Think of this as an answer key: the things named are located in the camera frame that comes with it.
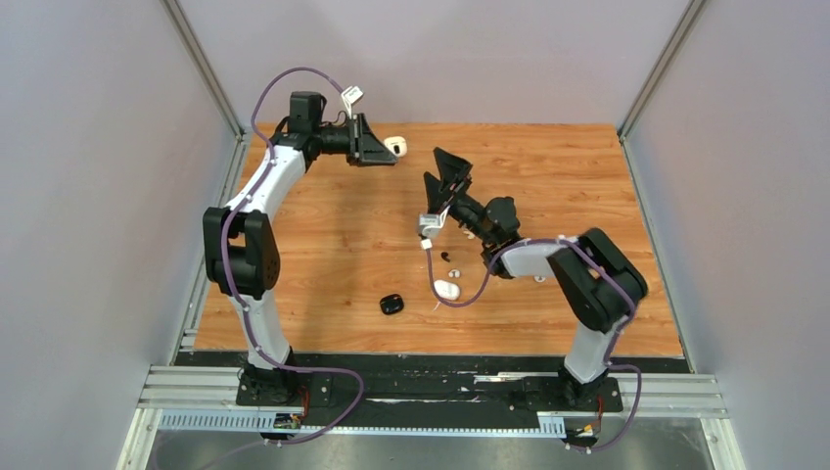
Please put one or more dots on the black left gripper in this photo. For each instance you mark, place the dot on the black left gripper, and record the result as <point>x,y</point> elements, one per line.
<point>365,149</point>

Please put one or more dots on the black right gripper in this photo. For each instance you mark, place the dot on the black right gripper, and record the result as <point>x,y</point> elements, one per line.
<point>454,169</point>

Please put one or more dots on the black glossy charging case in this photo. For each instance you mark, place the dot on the black glossy charging case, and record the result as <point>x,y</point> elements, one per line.
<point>391,304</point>

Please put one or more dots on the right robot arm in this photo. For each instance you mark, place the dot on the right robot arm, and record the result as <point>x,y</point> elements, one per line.
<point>600,284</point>

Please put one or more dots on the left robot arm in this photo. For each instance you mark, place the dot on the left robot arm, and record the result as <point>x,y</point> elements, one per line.
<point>241,253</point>

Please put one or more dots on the white oval charging case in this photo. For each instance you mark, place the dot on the white oval charging case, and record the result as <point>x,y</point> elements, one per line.
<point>446,290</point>

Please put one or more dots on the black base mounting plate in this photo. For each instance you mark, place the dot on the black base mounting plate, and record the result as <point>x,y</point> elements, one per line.
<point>418,390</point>

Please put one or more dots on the aluminium frame rail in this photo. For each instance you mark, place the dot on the aluminium frame rail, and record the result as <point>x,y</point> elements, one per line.
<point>193,398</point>

